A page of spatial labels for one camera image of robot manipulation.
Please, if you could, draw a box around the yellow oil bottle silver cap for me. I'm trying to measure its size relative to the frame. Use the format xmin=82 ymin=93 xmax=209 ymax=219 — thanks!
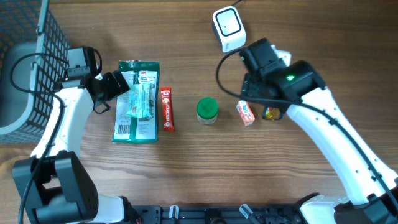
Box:
xmin=262 ymin=107 xmax=283 ymax=120

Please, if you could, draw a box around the teal snack bar wrapper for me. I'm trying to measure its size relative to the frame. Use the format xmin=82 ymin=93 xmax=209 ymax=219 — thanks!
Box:
xmin=126 ymin=83 xmax=153 ymax=120

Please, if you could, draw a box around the red white juice carton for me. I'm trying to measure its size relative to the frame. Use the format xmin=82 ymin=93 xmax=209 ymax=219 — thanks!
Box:
xmin=236 ymin=100 xmax=255 ymax=126

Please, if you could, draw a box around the green 3M sponge package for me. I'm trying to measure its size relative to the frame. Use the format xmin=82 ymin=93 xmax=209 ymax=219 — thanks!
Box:
xmin=113 ymin=60 xmax=160 ymax=144

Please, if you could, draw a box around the red Nescafe coffee stick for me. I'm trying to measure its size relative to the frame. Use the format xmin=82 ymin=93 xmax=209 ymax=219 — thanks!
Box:
xmin=160 ymin=87 xmax=174 ymax=131

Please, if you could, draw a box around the green lid round container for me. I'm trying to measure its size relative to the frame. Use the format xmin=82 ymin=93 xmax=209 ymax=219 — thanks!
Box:
xmin=197 ymin=97 xmax=219 ymax=125

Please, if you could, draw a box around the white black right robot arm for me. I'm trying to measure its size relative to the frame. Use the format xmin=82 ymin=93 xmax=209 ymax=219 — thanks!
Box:
xmin=241 ymin=59 xmax=397 ymax=223

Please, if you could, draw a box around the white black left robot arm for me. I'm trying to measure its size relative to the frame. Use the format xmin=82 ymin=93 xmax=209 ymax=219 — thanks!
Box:
xmin=12 ymin=70 xmax=137 ymax=223

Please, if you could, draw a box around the white barcode scanner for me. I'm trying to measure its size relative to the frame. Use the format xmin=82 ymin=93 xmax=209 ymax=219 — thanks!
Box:
xmin=212 ymin=6 xmax=246 ymax=53

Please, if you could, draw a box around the grey plastic mesh basket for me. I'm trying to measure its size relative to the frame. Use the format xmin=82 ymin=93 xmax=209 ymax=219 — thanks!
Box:
xmin=1 ymin=0 xmax=70 ymax=144

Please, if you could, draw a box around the black left camera cable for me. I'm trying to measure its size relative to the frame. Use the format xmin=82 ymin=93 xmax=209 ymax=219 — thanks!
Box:
xmin=9 ymin=52 xmax=70 ymax=224

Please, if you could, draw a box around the black camera cable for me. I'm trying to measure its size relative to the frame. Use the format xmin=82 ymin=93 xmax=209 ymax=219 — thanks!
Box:
xmin=9 ymin=52 xmax=70 ymax=224
xmin=215 ymin=47 xmax=398 ymax=209

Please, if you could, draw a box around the black right camera cable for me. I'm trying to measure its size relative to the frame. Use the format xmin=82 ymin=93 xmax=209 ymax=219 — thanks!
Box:
xmin=215 ymin=47 xmax=398 ymax=209

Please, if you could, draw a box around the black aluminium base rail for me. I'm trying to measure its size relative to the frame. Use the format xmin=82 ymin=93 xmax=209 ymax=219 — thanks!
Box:
xmin=132 ymin=205 xmax=305 ymax=224

